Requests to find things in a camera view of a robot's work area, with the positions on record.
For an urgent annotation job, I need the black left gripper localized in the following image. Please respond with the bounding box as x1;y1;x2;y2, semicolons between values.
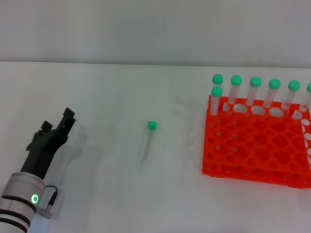
20;107;76;181

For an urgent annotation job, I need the clear test tube green cap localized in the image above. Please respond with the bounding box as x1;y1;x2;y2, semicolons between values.
298;82;311;114
245;76;262;107
210;86;224;117
263;78;282;109
211;74;225;98
281;80;301;111
228;75;243;112
138;120;158;170

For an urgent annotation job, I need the orange plastic test tube rack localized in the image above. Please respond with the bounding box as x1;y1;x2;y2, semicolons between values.
202;95;311;189

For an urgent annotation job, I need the silver plug with black cable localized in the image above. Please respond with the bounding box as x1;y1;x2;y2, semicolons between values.
35;185;59;219

